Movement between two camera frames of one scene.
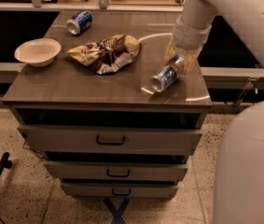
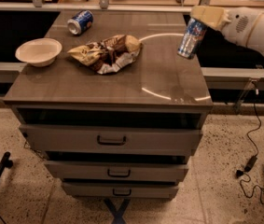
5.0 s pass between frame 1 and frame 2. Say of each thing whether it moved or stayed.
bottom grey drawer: stayed
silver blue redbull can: moved
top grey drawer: stayed
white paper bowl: stayed
